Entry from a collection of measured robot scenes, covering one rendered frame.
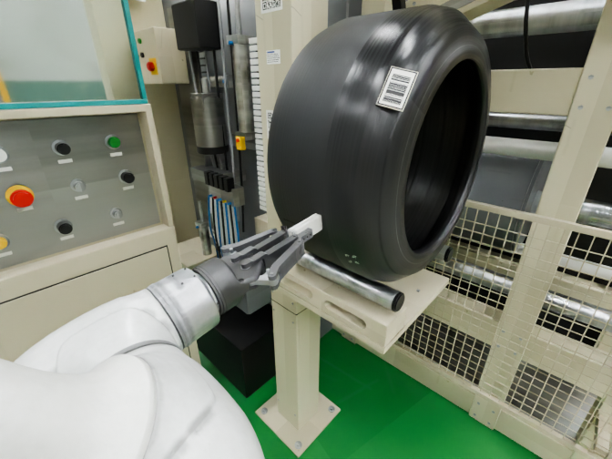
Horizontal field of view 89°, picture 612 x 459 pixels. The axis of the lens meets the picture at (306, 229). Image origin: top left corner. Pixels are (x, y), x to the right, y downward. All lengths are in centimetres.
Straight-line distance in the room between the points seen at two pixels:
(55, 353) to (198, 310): 13
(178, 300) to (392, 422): 134
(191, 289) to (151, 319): 6
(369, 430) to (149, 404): 138
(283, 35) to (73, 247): 79
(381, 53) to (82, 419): 53
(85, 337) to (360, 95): 45
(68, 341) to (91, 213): 71
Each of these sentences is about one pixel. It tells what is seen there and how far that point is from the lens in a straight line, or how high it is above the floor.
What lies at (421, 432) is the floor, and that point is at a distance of 163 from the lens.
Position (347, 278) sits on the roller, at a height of 91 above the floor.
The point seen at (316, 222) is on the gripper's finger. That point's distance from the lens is 55.
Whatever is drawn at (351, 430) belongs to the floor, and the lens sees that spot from 157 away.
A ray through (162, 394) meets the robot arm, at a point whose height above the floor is 113.
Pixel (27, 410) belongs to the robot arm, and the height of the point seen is 116.
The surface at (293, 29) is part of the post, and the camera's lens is 84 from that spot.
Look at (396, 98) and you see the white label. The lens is 50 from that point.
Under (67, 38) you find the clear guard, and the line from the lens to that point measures 101.
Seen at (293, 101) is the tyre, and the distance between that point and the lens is 59.
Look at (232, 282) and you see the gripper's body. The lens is 43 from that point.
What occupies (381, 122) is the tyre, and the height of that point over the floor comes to 127.
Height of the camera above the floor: 132
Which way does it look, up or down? 25 degrees down
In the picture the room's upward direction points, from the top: straight up
